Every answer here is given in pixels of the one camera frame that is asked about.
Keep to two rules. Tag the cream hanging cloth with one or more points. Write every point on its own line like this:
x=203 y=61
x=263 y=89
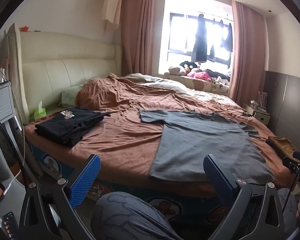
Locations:
x=112 y=7

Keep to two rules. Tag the short dark hanging garment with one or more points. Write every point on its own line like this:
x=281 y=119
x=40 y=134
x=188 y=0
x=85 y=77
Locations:
x=227 y=37

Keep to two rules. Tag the grey t-shirt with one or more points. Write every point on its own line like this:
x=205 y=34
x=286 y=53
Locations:
x=202 y=142

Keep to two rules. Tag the window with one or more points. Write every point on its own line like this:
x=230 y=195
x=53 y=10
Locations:
x=177 y=30

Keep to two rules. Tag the black folded clothes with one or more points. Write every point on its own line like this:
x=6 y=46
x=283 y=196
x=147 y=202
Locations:
x=67 y=127

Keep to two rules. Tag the grey wardrobe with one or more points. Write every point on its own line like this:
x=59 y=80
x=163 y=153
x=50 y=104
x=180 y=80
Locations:
x=290 y=105

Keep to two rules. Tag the cream padded headboard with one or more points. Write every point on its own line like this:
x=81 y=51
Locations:
x=72 y=62

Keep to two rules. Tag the long dark hanging garment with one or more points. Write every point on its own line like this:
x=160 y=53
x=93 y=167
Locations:
x=199 y=40

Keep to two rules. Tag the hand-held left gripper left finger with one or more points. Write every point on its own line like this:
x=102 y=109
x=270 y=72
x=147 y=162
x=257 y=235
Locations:
x=86 y=177

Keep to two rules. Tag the brown blanket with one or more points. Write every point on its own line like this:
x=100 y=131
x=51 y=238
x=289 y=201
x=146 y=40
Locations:
x=120 y=135

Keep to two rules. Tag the pink curtain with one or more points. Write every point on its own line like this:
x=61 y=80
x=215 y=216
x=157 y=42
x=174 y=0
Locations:
x=140 y=30
x=245 y=55

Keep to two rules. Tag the person's leg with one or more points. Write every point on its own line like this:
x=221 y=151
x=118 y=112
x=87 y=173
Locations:
x=130 y=217

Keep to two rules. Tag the bear print cushion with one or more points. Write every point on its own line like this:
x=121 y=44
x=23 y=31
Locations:
x=210 y=85

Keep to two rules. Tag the light green pillow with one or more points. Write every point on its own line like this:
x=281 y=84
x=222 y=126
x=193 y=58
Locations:
x=70 y=96

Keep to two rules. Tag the cartoon print bed sheet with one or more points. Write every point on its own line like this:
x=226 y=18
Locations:
x=165 y=206

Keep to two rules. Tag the orange toy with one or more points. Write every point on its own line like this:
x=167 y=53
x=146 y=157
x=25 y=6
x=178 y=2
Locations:
x=24 y=28

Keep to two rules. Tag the beige plush toy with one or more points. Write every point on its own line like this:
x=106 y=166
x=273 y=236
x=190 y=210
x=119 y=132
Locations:
x=174 y=70

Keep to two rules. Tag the striped paper bag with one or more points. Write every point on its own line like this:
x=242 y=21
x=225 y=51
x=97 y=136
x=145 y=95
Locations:
x=262 y=96

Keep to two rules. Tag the tan folded garment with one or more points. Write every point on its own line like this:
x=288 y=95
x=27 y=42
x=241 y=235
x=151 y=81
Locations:
x=283 y=146

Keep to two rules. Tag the dark remote control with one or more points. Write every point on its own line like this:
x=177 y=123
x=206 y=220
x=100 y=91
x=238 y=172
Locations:
x=10 y=225

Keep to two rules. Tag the green tissue pack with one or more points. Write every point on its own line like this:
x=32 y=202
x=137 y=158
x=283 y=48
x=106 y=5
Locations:
x=39 y=112

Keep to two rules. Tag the pink plush toy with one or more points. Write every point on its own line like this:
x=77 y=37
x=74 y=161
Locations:
x=200 y=75

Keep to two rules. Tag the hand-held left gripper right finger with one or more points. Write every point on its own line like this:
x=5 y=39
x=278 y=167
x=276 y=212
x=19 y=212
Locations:
x=218 y=180

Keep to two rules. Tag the black penguin plush toy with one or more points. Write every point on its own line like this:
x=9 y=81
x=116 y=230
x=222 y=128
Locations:
x=188 y=66

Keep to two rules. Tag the white nightstand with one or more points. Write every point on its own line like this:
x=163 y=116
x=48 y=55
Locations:
x=258 y=115

